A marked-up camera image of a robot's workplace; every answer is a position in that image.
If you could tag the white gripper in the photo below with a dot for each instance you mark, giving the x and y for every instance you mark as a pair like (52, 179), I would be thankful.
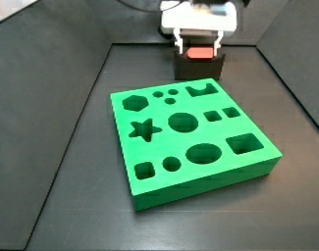
(181, 14)

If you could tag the red square-circle object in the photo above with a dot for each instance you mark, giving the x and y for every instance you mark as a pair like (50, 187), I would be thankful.
(200, 53)

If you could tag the green shape-sorter block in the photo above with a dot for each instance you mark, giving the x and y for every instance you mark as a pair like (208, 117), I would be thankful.
(188, 141)

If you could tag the black fixture bracket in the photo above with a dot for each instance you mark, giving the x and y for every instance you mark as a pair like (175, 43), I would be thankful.
(198, 68)

